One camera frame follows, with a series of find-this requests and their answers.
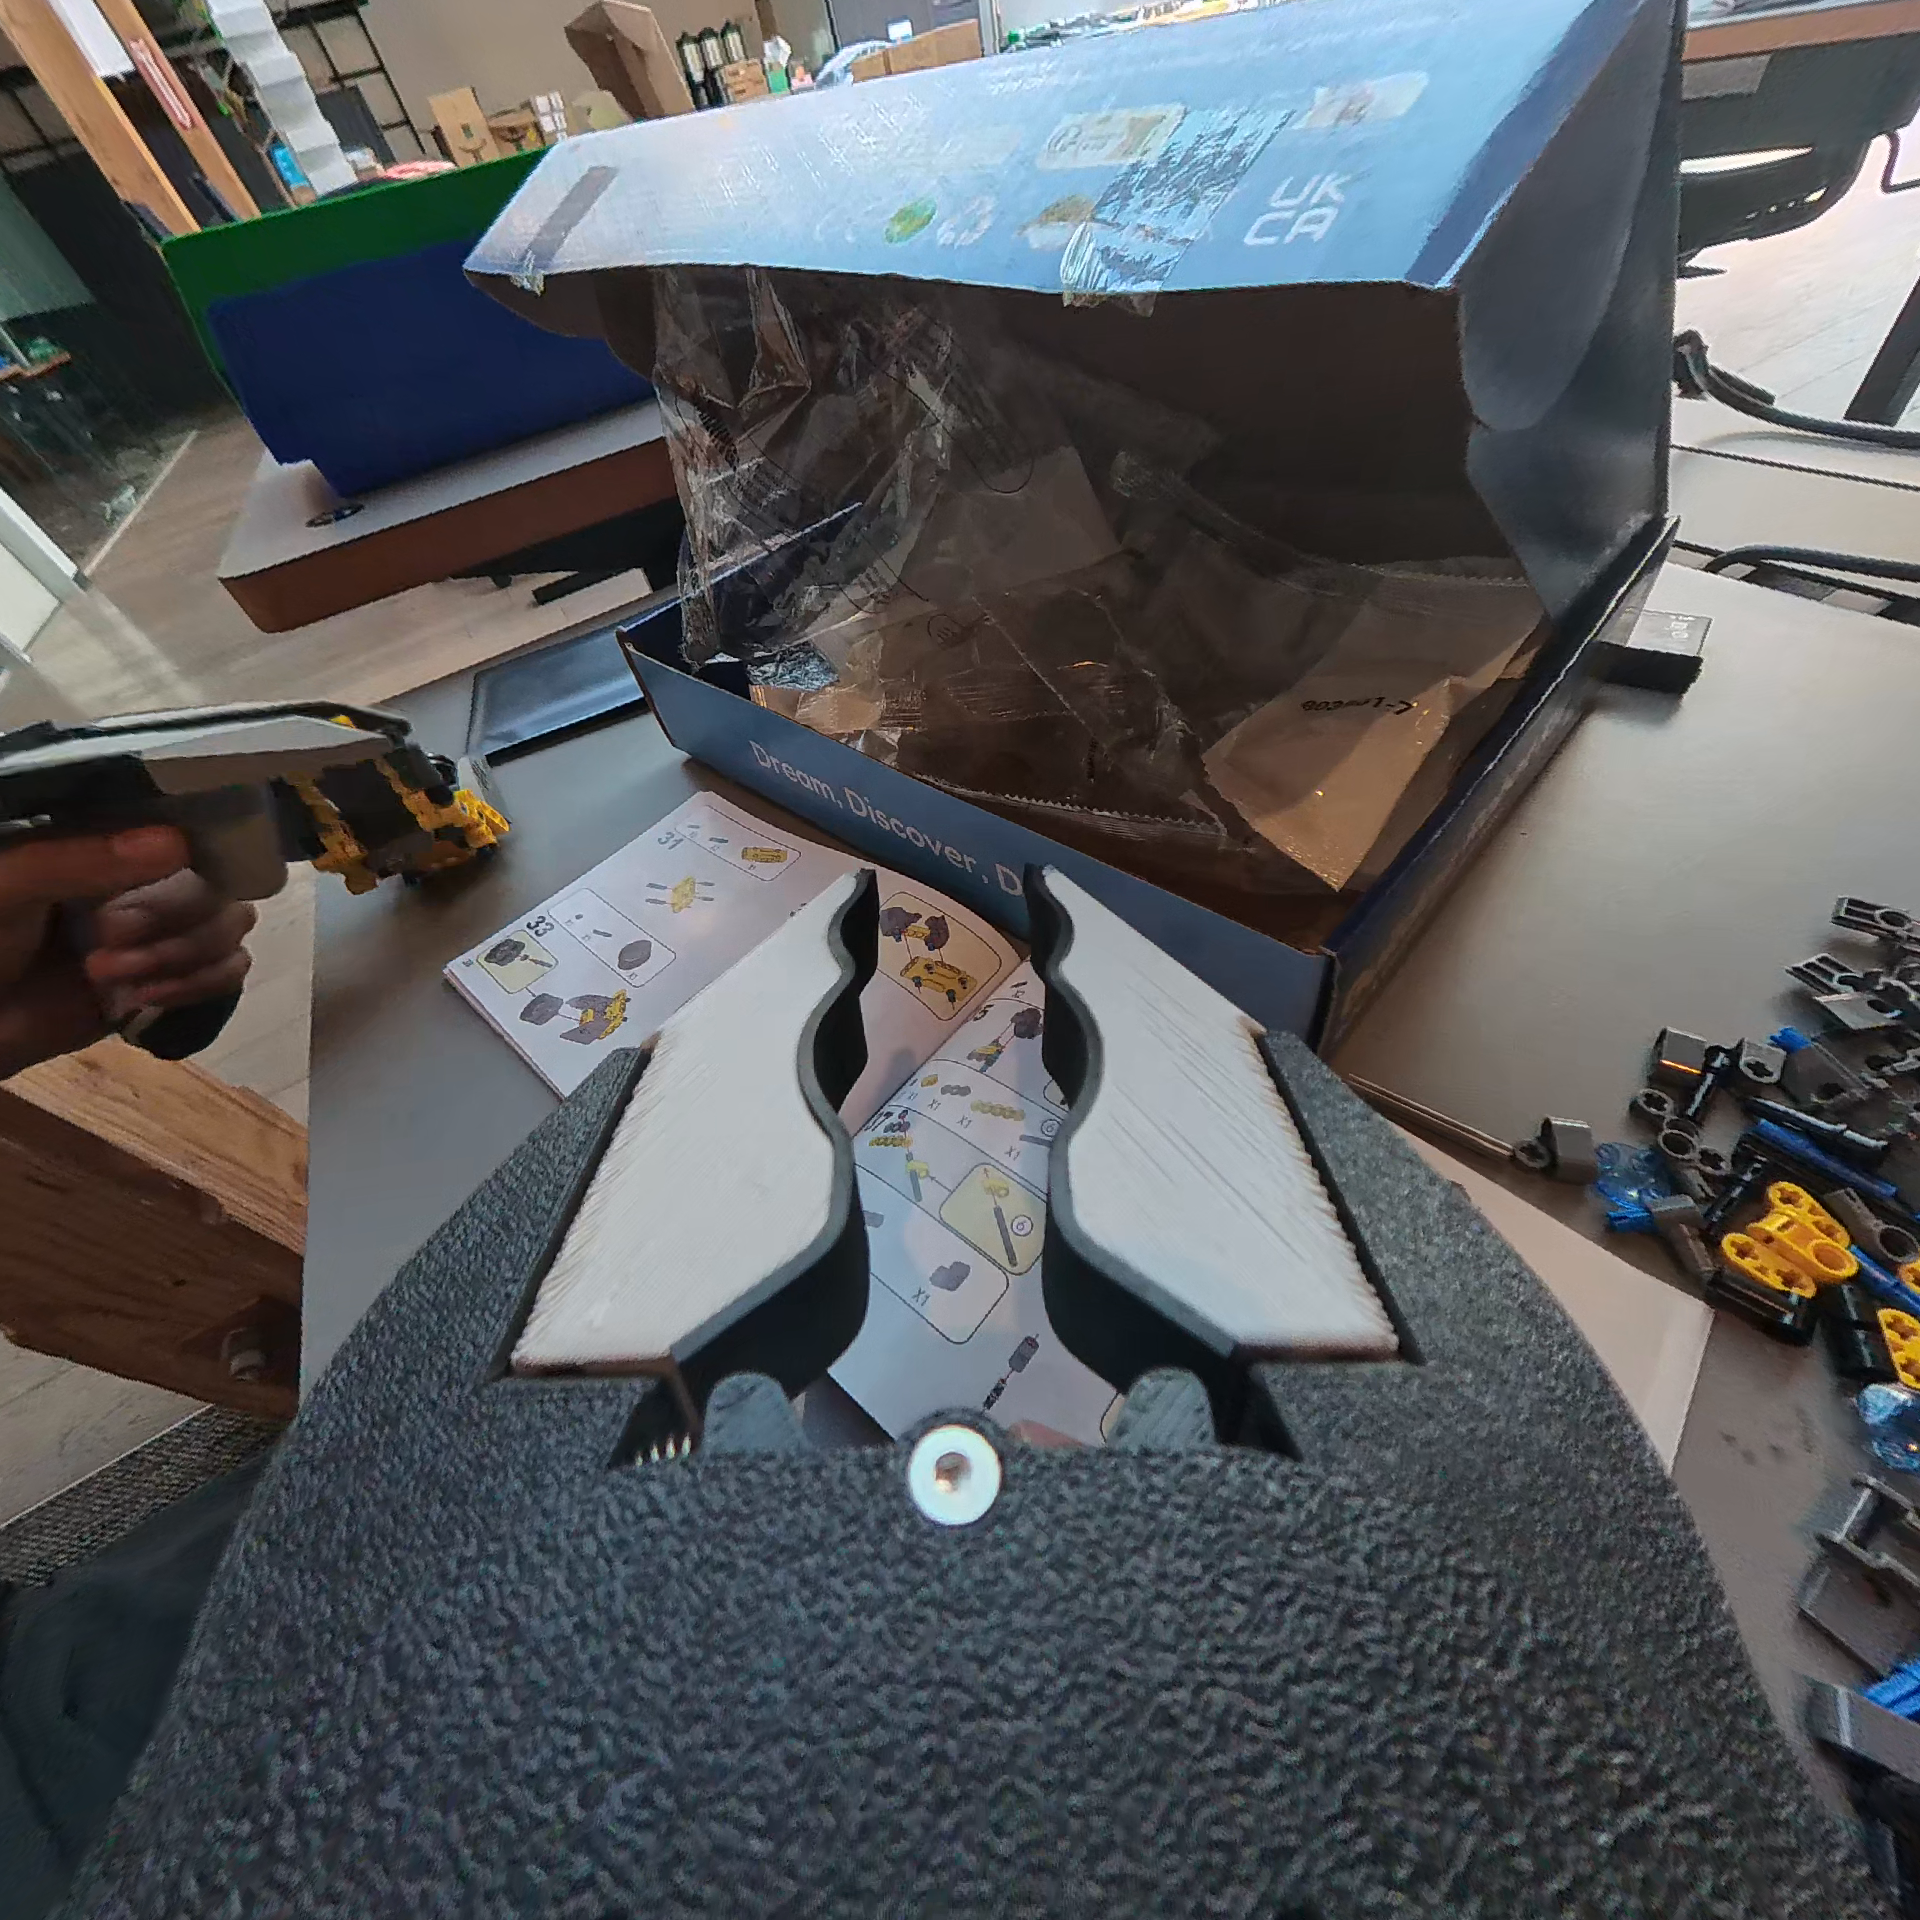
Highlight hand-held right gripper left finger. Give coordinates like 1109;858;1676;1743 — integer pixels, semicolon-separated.
509;865;875;1413

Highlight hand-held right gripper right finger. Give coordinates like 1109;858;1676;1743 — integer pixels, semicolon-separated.
1027;862;1403;1374

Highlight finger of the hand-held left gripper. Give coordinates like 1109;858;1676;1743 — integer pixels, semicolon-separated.
143;745;361;903
90;704;415;768

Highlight yellow grey brick model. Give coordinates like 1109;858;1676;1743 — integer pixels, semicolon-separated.
285;730;512;898

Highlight grey desk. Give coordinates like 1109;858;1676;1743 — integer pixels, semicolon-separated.
300;562;1920;1807

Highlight person's left hand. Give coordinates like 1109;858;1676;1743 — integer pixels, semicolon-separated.
0;830;260;1074

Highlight building instruction booklet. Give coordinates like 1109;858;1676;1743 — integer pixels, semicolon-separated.
442;791;1146;1478

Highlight wood-edged grey table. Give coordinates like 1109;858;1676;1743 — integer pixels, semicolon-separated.
217;397;689;634

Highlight black flat tray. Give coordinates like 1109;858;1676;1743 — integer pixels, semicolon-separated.
468;637;666;768

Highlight blue plastic bin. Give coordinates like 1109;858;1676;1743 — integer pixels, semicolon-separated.
208;246;666;501

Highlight wooden beam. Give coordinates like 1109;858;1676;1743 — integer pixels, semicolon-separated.
0;1034;314;1422

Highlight green plastic bin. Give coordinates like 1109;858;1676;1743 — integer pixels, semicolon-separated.
162;150;552;377

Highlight pile of loose brick pieces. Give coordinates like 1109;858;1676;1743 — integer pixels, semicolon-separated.
1512;890;1920;1807

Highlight crumpled clear plastic bags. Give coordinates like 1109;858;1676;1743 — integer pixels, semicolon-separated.
652;268;1557;904

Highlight small black device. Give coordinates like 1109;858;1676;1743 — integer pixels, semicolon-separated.
1599;604;1713;692

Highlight person's leg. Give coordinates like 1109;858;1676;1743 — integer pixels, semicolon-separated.
0;1485;266;1920

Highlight blue cardboard box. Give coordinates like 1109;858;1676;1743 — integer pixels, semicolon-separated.
464;0;1691;1056

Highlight black office chair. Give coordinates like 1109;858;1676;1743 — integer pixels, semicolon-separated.
1671;53;1920;281

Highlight black cable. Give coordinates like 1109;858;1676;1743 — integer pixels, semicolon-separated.
1671;328;1920;455

